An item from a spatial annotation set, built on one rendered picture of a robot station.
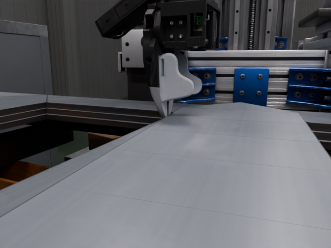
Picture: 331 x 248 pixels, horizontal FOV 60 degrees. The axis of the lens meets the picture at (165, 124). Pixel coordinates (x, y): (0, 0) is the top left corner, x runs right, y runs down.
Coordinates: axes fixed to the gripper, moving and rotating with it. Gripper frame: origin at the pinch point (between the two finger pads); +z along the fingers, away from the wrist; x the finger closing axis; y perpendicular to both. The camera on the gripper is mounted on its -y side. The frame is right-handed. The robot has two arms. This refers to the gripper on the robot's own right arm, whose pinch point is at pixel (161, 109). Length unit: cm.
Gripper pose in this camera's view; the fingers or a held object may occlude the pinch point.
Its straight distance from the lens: 41.3
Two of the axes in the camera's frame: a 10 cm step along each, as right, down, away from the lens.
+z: -0.1, 9.8, 2.2
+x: 4.1, -2.0, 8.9
